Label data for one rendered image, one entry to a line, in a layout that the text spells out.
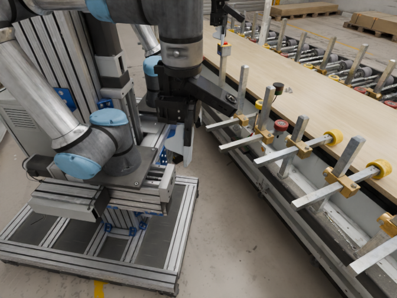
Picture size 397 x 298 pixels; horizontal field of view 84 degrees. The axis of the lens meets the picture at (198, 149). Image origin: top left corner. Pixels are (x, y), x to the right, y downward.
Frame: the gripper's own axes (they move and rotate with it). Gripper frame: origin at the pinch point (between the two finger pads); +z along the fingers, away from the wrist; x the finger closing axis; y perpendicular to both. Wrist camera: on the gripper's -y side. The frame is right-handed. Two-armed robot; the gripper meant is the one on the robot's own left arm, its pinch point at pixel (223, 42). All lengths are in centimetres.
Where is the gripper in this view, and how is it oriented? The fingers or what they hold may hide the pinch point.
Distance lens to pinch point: 129.4
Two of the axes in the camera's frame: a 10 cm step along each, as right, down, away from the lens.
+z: 0.0, 7.5, 6.6
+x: -1.7, 6.5, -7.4
